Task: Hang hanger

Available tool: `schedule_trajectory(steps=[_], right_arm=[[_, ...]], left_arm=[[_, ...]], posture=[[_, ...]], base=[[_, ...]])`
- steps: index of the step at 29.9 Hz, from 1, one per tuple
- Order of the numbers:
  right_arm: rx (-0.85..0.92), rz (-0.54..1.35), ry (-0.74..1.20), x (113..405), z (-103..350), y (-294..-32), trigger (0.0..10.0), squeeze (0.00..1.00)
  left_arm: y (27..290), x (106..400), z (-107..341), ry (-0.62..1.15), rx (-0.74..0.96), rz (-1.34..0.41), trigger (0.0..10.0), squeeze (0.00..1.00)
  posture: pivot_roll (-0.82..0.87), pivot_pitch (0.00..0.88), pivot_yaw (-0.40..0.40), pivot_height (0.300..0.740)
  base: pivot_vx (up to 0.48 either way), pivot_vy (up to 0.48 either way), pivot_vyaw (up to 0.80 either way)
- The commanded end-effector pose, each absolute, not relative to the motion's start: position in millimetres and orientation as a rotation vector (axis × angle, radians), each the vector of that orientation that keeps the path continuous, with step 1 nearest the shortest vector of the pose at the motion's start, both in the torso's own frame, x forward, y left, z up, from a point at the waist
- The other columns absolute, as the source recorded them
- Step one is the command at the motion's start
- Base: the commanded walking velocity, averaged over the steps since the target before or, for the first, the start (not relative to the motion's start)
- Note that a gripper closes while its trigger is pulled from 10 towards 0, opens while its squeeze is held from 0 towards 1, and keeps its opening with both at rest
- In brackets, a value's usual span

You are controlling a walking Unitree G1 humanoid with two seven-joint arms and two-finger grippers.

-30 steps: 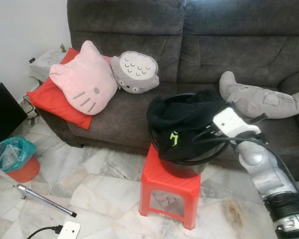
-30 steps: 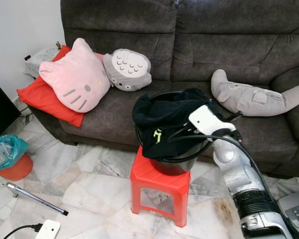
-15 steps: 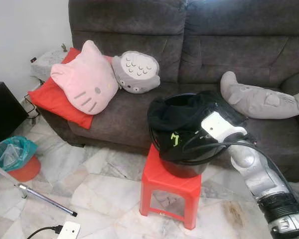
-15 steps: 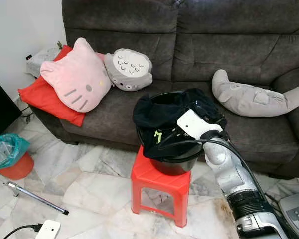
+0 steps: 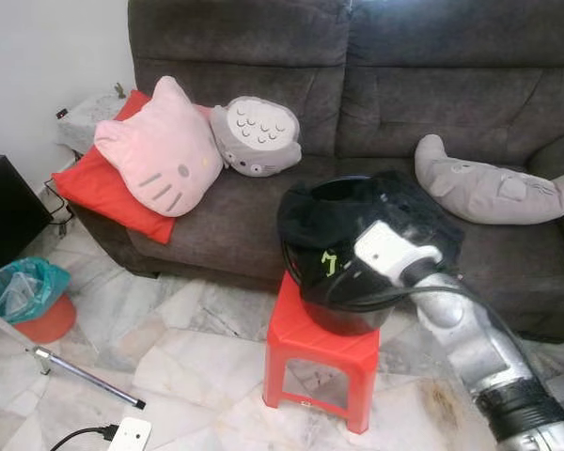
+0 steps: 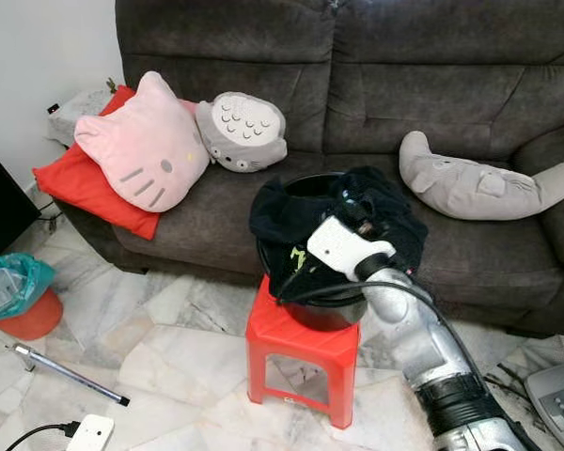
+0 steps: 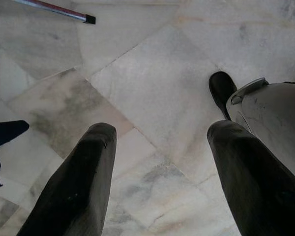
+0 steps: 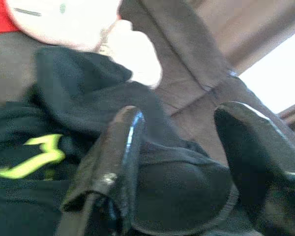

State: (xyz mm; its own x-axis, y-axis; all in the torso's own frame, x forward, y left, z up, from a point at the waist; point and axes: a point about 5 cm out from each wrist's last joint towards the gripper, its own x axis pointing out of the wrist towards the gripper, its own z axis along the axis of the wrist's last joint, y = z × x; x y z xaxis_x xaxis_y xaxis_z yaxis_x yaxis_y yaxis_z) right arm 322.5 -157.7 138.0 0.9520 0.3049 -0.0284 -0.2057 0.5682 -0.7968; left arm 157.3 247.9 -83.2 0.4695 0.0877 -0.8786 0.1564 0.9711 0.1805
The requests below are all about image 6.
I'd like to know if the black printed T-shirt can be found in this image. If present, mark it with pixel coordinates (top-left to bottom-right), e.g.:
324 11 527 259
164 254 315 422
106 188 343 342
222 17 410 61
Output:
249 166 429 302

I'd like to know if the teal bin bag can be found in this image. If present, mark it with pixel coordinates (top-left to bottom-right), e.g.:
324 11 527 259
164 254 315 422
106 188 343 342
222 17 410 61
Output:
0 252 55 320

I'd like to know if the red cushion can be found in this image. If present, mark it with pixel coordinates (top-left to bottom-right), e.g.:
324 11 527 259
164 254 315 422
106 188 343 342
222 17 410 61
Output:
33 85 161 241

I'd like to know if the red waste bin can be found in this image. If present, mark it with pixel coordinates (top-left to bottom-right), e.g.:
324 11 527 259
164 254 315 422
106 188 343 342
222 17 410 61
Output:
17 287 65 341

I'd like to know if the side table lace cloth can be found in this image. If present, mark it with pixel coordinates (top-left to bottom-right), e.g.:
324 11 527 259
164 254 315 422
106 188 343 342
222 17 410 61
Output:
49 86 118 147

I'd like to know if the silver metal clothes rack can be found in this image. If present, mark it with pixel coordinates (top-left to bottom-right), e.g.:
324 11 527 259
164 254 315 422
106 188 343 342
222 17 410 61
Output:
8 343 131 408

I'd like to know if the pink cat face pillow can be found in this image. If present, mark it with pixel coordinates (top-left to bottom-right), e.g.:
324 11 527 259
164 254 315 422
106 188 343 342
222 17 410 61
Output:
75 70 212 212

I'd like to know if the grey Totoro pillow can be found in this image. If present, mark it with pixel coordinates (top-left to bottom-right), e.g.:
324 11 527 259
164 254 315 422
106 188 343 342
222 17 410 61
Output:
196 91 290 173

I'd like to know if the red plastic stool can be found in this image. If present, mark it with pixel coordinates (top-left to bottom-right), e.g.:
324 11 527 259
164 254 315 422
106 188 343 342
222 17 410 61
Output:
244 275 363 430

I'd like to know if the black bucket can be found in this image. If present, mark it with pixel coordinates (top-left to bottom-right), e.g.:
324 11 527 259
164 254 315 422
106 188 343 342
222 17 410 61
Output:
254 172 386 332

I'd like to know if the dark brown fabric sofa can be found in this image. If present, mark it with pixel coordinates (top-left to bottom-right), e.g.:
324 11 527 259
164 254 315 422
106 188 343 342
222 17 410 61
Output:
52 0 564 337

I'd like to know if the grey long plush toy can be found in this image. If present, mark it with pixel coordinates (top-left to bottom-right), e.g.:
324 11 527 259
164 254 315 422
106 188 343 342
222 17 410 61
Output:
399 130 564 222

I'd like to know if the grey floor fan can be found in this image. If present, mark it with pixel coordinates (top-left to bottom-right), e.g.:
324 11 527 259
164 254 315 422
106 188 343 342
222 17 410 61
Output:
526 310 564 451

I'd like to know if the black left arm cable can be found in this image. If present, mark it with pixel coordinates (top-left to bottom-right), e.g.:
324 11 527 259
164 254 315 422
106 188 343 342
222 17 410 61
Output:
5 423 81 451

